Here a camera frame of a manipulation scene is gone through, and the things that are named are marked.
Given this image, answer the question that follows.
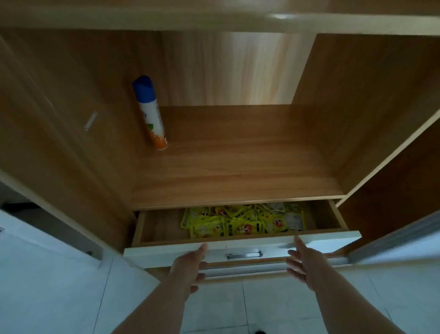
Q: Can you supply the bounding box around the person's left hand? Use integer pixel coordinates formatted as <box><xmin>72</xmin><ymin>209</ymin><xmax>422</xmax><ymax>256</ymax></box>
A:
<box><xmin>169</xmin><ymin>243</ymin><xmax>208</xmax><ymax>301</ymax></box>

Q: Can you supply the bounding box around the person's right hand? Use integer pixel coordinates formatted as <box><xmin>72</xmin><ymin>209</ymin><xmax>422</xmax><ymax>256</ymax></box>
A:
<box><xmin>285</xmin><ymin>235</ymin><xmax>333</xmax><ymax>292</ymax></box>

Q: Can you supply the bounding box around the person's left forearm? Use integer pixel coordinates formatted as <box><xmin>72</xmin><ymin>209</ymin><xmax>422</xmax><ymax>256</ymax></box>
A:
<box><xmin>112</xmin><ymin>275</ymin><xmax>195</xmax><ymax>334</ymax></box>

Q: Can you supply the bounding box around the person's right forearm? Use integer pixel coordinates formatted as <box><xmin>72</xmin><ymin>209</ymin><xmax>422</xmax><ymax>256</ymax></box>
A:
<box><xmin>313</xmin><ymin>270</ymin><xmax>407</xmax><ymax>334</ymax></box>

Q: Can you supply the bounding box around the white-fronted wooden drawer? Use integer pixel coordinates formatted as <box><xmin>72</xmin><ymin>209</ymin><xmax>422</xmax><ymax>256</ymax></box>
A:
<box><xmin>123</xmin><ymin>199</ymin><xmax>362</xmax><ymax>270</ymax></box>

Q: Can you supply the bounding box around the pile of yellow snack packets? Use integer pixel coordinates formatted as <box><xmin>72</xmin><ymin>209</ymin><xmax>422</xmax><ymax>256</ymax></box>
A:
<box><xmin>180</xmin><ymin>203</ymin><xmax>306</xmax><ymax>239</ymax></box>

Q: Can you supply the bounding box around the wooden wardrobe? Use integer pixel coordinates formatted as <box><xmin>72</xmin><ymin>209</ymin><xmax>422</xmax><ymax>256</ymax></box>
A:
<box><xmin>0</xmin><ymin>0</ymin><xmax>440</xmax><ymax>286</ymax></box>

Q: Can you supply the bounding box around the wardrobe door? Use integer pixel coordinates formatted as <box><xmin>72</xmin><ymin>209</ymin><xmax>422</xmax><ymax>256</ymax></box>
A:
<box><xmin>0</xmin><ymin>181</ymin><xmax>104</xmax><ymax>262</ymax></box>
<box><xmin>336</xmin><ymin>119</ymin><xmax>440</xmax><ymax>265</ymax></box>

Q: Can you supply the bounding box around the blue-capped white spray can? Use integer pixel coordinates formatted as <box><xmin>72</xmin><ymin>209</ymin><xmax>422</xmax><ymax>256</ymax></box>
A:
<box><xmin>132</xmin><ymin>75</ymin><xmax>169</xmax><ymax>151</ymax></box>

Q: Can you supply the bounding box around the silver drawer rail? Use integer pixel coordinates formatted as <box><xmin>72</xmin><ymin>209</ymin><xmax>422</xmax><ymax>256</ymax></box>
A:
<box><xmin>202</xmin><ymin>256</ymin><xmax>346</xmax><ymax>278</ymax></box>

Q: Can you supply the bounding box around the silver drawer handle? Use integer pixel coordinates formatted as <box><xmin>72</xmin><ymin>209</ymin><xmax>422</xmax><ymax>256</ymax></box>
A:
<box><xmin>226</xmin><ymin>251</ymin><xmax>263</xmax><ymax>260</ymax></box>

